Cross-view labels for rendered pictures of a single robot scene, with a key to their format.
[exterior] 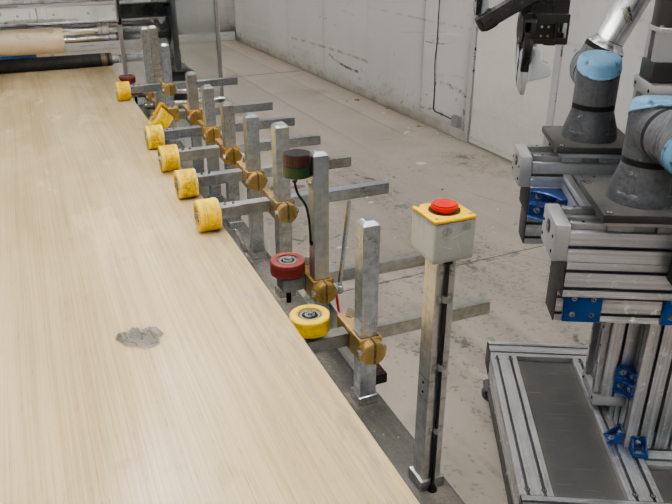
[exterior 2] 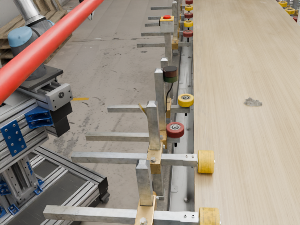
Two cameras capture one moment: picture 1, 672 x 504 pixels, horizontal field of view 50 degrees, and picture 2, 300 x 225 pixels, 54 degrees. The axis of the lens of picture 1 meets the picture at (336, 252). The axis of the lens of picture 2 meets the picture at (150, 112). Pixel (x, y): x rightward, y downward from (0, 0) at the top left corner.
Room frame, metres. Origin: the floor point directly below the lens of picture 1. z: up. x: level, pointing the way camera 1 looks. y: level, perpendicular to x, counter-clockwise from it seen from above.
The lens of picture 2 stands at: (2.40, 0.58, 1.68)
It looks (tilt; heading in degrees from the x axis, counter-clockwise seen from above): 34 degrees down; 212
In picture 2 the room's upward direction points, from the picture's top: 5 degrees counter-clockwise
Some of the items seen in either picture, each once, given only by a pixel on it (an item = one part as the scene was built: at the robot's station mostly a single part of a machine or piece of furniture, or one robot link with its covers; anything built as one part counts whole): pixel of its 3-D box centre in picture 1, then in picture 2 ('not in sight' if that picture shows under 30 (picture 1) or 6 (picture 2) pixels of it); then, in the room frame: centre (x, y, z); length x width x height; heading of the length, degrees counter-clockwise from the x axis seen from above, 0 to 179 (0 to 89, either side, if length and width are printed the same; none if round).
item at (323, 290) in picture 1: (314, 281); (162, 135); (1.47, 0.05, 0.85); 0.14 x 0.06 x 0.05; 23
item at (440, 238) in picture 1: (442, 233); (167, 25); (0.98, -0.16, 1.18); 0.07 x 0.07 x 0.08; 23
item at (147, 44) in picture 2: not in sight; (163, 44); (0.38, -0.52, 0.80); 0.44 x 0.03 x 0.04; 113
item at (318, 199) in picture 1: (319, 253); (161, 117); (1.45, 0.04, 0.93); 0.04 x 0.04 x 0.48; 23
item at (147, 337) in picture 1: (140, 332); (252, 101); (1.14, 0.36, 0.91); 0.09 x 0.07 x 0.02; 80
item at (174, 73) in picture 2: (296, 158); (170, 71); (1.44, 0.08, 1.16); 0.06 x 0.06 x 0.02
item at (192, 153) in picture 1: (245, 146); not in sight; (2.21, 0.29, 0.95); 0.50 x 0.04 x 0.04; 113
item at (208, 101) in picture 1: (212, 154); not in sight; (2.38, 0.43, 0.87); 0.04 x 0.04 x 0.48; 23
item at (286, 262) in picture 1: (288, 279); (175, 136); (1.47, 0.11, 0.85); 0.08 x 0.08 x 0.11
